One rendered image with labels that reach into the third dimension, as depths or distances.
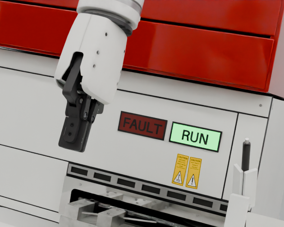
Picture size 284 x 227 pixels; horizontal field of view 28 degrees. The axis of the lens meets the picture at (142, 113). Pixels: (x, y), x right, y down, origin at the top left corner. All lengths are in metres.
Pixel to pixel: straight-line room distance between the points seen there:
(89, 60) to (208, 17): 0.58
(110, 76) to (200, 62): 0.51
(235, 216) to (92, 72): 0.35
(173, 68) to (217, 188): 0.28
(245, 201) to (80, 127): 0.31
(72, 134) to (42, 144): 0.72
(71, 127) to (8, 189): 0.79
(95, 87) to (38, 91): 0.74
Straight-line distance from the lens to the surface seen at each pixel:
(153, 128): 1.31
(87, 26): 0.72
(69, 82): 0.70
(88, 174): 1.38
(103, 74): 0.73
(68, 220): 1.26
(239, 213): 0.91
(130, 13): 0.74
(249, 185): 0.92
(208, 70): 1.23
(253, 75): 1.21
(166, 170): 1.31
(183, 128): 1.29
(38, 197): 1.45
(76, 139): 0.73
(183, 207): 1.29
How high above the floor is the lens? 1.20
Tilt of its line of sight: 3 degrees down
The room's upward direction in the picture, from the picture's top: 10 degrees clockwise
